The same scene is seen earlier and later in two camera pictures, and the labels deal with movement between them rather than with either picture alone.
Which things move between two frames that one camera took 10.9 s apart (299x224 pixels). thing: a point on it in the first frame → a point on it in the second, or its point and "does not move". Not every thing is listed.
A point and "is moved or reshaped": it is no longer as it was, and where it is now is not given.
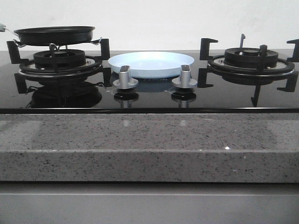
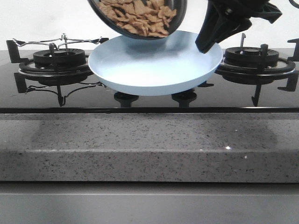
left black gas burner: (59, 59) does not move
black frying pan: (54, 35) → (181, 6)
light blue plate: (151, 65) is moved or reshaped
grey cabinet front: (149, 203) does not move
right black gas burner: (245, 56) does not move
